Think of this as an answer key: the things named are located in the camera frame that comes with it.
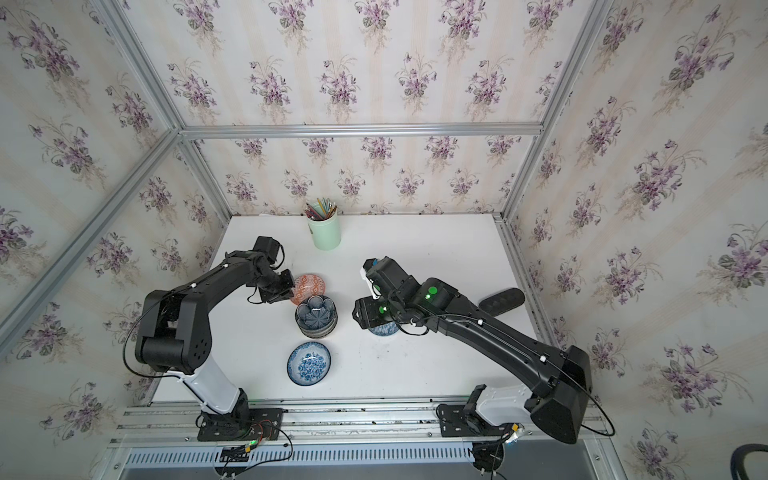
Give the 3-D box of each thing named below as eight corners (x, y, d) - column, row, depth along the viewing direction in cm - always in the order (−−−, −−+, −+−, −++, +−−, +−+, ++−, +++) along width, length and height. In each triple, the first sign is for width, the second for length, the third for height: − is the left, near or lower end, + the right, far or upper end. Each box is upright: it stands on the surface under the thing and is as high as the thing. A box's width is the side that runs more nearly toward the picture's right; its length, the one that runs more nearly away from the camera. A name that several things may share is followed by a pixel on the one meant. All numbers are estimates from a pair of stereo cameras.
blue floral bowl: (286, 386, 80) (282, 382, 77) (294, 346, 87) (291, 341, 84) (329, 386, 80) (327, 382, 77) (333, 346, 87) (331, 341, 84)
